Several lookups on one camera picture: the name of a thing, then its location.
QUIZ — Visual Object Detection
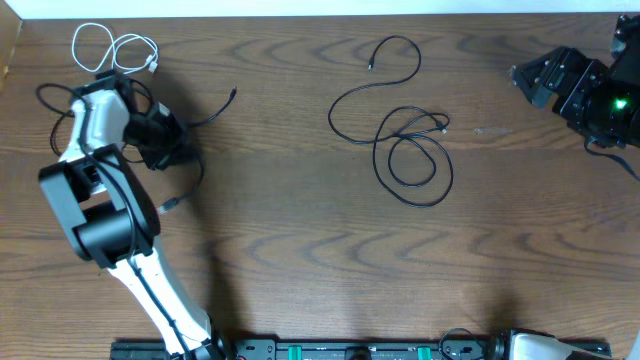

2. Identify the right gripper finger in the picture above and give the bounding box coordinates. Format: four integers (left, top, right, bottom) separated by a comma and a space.
519, 81, 553, 109
511, 49, 558, 86

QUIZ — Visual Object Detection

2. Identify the black usb cable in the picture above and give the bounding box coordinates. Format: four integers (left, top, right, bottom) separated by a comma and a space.
35, 82, 239, 216

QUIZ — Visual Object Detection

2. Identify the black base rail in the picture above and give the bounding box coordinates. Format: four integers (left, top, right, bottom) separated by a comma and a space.
108, 338, 612, 360

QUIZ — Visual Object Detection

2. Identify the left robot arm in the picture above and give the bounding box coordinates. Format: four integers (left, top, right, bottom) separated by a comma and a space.
38, 70, 237, 359

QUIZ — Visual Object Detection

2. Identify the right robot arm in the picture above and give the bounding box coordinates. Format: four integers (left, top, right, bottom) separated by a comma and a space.
483, 15, 639, 360

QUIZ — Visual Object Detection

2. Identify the white usb cable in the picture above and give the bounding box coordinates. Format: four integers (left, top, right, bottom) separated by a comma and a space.
71, 22, 160, 76

